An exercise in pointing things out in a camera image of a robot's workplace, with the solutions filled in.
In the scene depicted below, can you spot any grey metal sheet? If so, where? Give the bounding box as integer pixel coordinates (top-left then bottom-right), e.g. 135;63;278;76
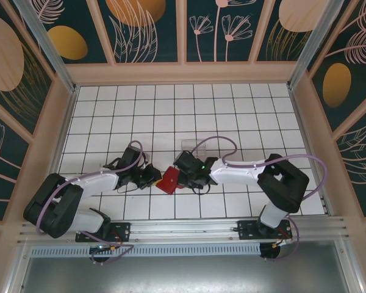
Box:
18;256;364;293

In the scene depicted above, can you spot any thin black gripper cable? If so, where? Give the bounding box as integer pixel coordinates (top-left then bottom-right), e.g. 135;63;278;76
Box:
192;183;211;196
115;183;141;195

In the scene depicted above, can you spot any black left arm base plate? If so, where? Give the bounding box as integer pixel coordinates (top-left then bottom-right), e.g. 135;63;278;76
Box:
75;222;132;244

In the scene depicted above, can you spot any slotted grey cable duct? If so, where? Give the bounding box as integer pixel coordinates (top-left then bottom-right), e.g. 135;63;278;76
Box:
30;242;262;258

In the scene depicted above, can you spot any clear plastic bag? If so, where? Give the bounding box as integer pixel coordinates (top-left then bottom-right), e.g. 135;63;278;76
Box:
182;139;209;162

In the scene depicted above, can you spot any aluminium mounting rail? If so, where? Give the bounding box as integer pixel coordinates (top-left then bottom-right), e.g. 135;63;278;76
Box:
18;215;350;244

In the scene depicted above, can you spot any red card holder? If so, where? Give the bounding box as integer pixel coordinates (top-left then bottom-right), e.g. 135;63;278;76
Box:
156;166;181;195

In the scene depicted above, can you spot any thin black left gripper cable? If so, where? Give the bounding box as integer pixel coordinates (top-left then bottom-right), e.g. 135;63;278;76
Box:
115;183;141;195

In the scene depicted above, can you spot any black round cable port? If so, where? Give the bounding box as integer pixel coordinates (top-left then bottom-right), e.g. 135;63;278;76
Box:
90;252;110;265
259;243;284;261

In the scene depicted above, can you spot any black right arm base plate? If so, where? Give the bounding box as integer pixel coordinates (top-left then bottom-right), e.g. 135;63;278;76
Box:
237;219;293;241

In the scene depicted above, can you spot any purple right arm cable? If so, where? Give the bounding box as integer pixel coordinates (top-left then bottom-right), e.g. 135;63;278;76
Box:
192;136;329;263

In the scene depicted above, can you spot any thin black right gripper cable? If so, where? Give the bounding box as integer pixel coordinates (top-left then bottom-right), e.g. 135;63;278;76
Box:
192;183;211;196

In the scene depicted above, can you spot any aluminium frame post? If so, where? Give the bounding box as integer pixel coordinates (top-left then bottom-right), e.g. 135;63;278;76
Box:
343;241;366;293
5;244;31;293
288;0;346;90
13;0;77;94

